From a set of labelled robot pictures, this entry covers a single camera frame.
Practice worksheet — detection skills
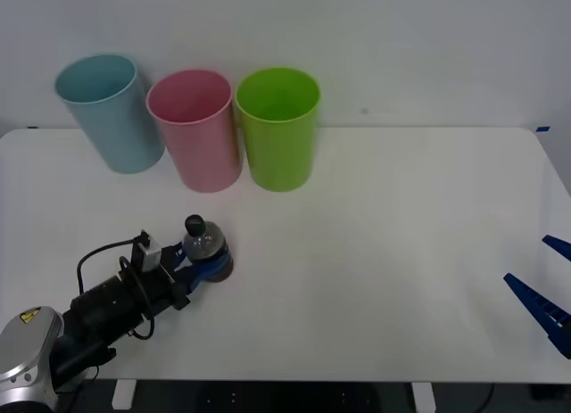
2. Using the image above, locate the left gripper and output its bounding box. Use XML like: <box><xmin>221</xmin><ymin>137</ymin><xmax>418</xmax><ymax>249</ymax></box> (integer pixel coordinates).
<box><xmin>128</xmin><ymin>241</ymin><xmax>235</xmax><ymax>319</ymax></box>

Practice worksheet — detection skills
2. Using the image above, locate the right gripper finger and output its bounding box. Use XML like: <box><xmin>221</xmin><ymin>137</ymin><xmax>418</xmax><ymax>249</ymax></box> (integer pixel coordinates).
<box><xmin>542</xmin><ymin>235</ymin><xmax>571</xmax><ymax>262</ymax></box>
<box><xmin>503</xmin><ymin>272</ymin><xmax>571</xmax><ymax>360</ymax></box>

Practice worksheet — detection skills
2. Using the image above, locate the clear bottle with black cap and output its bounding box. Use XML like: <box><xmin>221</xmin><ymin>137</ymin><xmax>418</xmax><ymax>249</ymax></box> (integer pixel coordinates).
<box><xmin>182</xmin><ymin>213</ymin><xmax>235</xmax><ymax>285</ymax></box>

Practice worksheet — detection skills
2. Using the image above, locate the pink plastic bin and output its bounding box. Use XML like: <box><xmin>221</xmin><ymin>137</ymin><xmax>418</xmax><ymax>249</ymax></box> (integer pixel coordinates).
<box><xmin>145</xmin><ymin>69</ymin><xmax>244</xmax><ymax>194</ymax></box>

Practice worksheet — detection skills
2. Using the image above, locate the green plastic bin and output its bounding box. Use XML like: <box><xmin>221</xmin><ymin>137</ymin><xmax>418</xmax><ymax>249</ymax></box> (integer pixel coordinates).
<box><xmin>234</xmin><ymin>66</ymin><xmax>322</xmax><ymax>193</ymax></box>

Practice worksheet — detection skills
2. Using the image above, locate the white table leg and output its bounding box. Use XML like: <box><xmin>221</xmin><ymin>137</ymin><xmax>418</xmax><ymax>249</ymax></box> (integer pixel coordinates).
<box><xmin>111</xmin><ymin>379</ymin><xmax>137</xmax><ymax>410</ymax></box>
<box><xmin>410</xmin><ymin>381</ymin><xmax>437</xmax><ymax>413</ymax></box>

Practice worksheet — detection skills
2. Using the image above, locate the pale blue plastic bin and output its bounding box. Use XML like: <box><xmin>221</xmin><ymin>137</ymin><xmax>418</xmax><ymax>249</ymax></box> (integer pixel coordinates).
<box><xmin>54</xmin><ymin>53</ymin><xmax>167</xmax><ymax>175</ymax></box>

